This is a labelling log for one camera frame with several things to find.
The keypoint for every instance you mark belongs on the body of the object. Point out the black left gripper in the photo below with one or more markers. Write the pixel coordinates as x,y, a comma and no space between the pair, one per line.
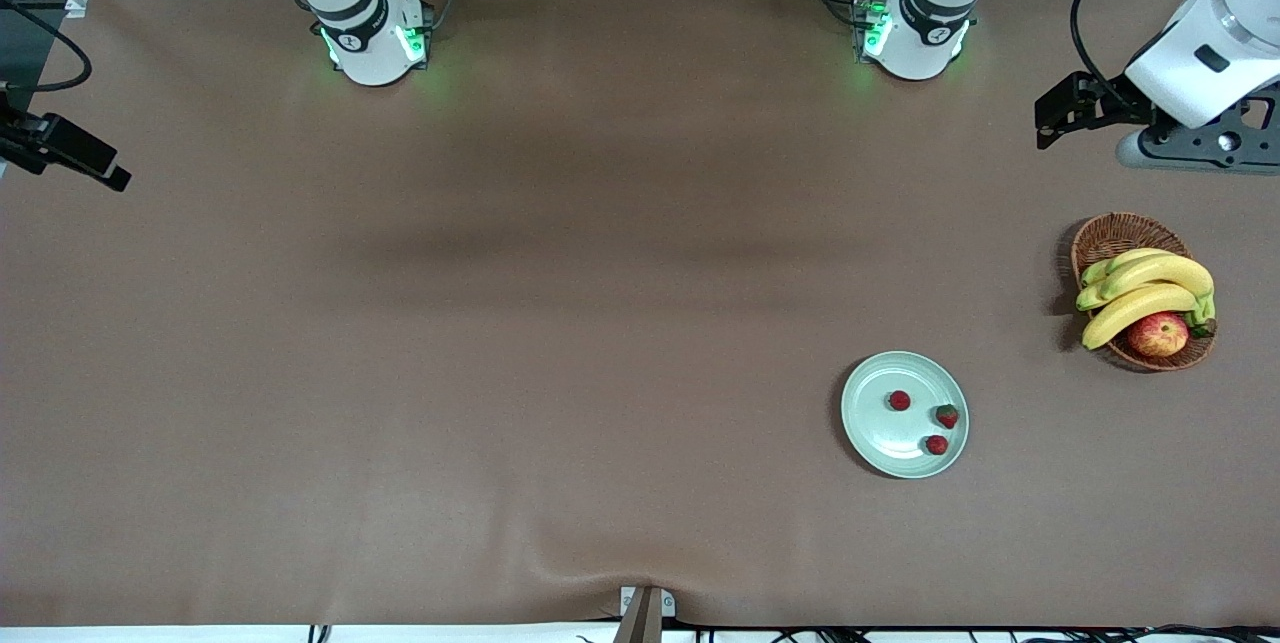
1110,99

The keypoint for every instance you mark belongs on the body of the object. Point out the pale green round plate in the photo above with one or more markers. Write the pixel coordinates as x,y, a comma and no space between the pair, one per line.
880,433

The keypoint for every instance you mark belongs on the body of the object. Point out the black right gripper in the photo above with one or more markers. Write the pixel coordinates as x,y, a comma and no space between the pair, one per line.
20,145

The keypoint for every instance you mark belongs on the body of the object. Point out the brown wicker basket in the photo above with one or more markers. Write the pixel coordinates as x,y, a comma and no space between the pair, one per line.
1115,235

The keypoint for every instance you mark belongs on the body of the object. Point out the metal clamp bracket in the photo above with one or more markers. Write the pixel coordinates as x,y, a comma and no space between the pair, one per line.
628,603

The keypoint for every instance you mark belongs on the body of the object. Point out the metal corner bracket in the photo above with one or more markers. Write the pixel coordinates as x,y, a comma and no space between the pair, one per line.
76,3

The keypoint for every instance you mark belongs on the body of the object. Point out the red yellow apple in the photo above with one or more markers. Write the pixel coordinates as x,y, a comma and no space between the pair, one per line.
1158,335

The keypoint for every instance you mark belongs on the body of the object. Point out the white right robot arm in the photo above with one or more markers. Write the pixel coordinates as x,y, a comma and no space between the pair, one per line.
370,53

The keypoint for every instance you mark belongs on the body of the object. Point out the brown metal bar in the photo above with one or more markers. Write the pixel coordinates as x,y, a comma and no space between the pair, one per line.
640,625

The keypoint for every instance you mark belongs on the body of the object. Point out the red strawberry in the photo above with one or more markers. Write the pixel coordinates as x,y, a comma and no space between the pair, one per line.
947,416
900,400
936,444

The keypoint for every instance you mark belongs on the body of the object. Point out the greenish yellow banana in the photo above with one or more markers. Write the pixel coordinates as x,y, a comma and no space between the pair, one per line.
1095,270

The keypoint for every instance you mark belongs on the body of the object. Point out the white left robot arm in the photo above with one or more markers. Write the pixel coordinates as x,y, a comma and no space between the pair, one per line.
925,43

